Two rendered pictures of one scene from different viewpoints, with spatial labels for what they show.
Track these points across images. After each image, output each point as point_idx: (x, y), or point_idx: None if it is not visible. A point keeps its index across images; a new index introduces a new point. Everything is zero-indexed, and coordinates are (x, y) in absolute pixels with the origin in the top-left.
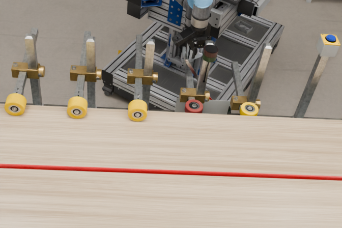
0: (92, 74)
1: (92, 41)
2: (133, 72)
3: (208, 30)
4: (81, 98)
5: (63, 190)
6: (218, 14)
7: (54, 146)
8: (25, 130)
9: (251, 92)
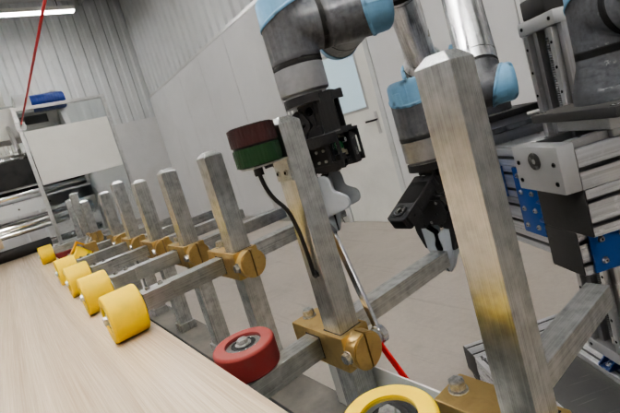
0: (181, 249)
1: (160, 173)
2: (222, 247)
3: (329, 107)
4: (99, 273)
5: None
6: (551, 148)
7: (3, 345)
8: (41, 315)
9: (486, 355)
